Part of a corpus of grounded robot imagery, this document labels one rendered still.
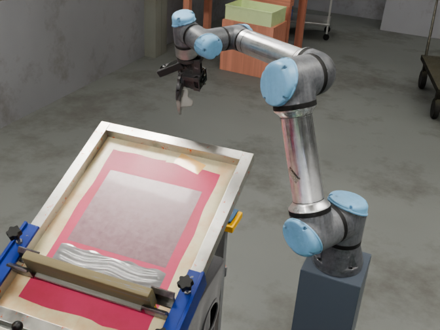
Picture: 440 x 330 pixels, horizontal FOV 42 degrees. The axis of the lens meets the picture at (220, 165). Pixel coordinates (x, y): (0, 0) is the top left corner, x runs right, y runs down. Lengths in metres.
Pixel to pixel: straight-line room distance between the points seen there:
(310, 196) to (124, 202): 0.66
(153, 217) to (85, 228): 0.22
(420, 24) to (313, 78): 8.25
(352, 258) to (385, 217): 2.70
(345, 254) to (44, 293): 0.88
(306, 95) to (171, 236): 0.63
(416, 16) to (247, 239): 6.48
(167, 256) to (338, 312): 0.54
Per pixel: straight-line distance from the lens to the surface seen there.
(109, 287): 1.63
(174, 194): 1.89
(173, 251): 1.76
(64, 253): 1.83
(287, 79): 1.45
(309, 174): 1.53
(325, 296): 1.78
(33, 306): 1.78
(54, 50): 5.97
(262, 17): 6.73
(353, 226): 1.66
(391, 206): 4.58
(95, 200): 1.94
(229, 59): 7.02
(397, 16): 9.76
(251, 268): 3.67
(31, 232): 1.87
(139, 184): 1.94
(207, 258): 1.69
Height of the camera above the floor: 2.26
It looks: 28 degrees down
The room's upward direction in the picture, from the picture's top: 4 degrees clockwise
